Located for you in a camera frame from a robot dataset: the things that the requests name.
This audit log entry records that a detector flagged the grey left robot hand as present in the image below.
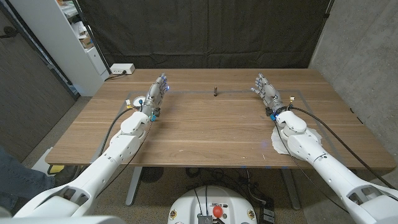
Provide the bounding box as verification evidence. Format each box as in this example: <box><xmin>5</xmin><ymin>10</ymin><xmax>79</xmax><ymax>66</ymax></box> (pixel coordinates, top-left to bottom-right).
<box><xmin>141</xmin><ymin>73</ymin><xmax>170</xmax><ymax>122</ymax></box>

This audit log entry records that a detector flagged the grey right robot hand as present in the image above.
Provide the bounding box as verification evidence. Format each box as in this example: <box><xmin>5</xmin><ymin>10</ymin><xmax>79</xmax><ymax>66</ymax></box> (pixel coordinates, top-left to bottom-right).
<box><xmin>251</xmin><ymin>73</ymin><xmax>289</xmax><ymax>118</ymax></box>

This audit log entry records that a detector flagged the white paper towel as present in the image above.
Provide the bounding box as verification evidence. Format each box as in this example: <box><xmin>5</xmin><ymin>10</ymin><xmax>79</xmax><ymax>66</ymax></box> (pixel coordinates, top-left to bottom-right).
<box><xmin>271</xmin><ymin>126</ymin><xmax>323</xmax><ymax>156</ymax></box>

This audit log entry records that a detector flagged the white power strip box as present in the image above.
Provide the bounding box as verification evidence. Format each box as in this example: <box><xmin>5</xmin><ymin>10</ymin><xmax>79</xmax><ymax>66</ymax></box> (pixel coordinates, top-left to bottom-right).
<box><xmin>110</xmin><ymin>63</ymin><xmax>136</xmax><ymax>75</ymax></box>

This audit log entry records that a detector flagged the black backdrop curtain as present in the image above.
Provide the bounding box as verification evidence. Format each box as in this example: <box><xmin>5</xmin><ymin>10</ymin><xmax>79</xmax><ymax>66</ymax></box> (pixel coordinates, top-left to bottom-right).
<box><xmin>76</xmin><ymin>0</ymin><xmax>335</xmax><ymax>70</ymax></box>

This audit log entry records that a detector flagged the black round vented disc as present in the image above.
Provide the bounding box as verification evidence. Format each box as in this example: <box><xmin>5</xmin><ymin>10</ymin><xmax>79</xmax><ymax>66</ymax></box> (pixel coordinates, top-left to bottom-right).
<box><xmin>141</xmin><ymin>166</ymin><xmax>164</xmax><ymax>184</ymax></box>

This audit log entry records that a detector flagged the black backdrop stand pole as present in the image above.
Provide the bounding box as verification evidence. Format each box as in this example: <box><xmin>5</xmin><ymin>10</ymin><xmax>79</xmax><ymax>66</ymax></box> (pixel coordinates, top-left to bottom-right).
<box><xmin>322</xmin><ymin>0</ymin><xmax>335</xmax><ymax>20</ymax></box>
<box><xmin>71</xmin><ymin>0</ymin><xmax>113</xmax><ymax>75</ymax></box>

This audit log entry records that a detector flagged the small cardboard box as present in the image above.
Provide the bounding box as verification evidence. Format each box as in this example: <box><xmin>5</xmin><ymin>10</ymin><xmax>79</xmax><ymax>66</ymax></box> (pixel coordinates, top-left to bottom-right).
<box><xmin>78</xmin><ymin>35</ymin><xmax>95</xmax><ymax>50</ymax></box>

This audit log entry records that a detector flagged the grey table leg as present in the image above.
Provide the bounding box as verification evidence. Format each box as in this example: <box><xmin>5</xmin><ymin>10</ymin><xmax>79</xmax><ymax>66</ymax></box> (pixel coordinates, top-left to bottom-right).
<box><xmin>280</xmin><ymin>169</ymin><xmax>302</xmax><ymax>211</ymax></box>
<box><xmin>125</xmin><ymin>166</ymin><xmax>144</xmax><ymax>207</ymax></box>

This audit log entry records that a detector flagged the white shelf cabinet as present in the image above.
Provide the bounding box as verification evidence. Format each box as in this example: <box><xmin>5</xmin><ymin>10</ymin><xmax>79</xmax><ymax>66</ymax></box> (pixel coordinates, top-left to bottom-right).
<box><xmin>9</xmin><ymin>0</ymin><xmax>111</xmax><ymax>98</ymax></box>

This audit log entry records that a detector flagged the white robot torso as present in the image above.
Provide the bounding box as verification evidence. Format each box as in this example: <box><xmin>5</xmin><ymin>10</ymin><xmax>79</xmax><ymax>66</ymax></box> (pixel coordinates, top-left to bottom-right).
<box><xmin>167</xmin><ymin>185</ymin><xmax>259</xmax><ymax>224</ymax></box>

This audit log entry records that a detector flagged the dark person's shoe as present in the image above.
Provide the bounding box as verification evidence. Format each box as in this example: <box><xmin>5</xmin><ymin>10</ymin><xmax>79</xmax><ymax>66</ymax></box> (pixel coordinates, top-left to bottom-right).
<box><xmin>53</xmin><ymin>165</ymin><xmax>82</xmax><ymax>188</ymax></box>

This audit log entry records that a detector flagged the black floor power strip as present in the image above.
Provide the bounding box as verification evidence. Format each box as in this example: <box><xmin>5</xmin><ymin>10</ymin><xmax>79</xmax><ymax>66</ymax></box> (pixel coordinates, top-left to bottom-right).
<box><xmin>259</xmin><ymin>198</ymin><xmax>276</xmax><ymax>224</ymax></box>

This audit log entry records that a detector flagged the white floor board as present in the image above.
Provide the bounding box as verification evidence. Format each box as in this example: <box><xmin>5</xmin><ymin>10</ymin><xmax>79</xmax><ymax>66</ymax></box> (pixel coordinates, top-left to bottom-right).
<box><xmin>30</xmin><ymin>147</ymin><xmax>56</xmax><ymax>177</ymax></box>

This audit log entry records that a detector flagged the person's leg in jeans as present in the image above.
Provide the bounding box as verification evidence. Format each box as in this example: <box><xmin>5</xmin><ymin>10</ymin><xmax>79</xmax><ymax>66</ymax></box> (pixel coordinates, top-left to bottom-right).
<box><xmin>0</xmin><ymin>145</ymin><xmax>56</xmax><ymax>213</ymax></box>

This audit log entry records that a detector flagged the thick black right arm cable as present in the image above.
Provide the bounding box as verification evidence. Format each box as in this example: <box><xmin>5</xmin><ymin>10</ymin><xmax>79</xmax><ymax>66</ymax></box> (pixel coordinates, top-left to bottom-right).
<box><xmin>289</xmin><ymin>106</ymin><xmax>397</xmax><ymax>190</ymax></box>

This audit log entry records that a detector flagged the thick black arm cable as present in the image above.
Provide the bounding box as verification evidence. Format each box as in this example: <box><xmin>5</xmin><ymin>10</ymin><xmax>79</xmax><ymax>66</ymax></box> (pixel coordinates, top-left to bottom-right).
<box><xmin>289</xmin><ymin>106</ymin><xmax>397</xmax><ymax>190</ymax></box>
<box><xmin>98</xmin><ymin>106</ymin><xmax>136</xmax><ymax>157</ymax></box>

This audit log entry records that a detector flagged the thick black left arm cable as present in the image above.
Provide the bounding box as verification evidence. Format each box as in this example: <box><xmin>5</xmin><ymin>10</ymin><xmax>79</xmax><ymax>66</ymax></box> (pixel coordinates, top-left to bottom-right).
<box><xmin>98</xmin><ymin>106</ymin><xmax>136</xmax><ymax>157</ymax></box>

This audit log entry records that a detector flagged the black door handle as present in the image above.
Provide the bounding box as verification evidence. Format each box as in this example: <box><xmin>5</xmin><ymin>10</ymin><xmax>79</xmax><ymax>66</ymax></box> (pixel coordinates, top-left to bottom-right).
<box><xmin>0</xmin><ymin>26</ymin><xmax>19</xmax><ymax>40</ymax></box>

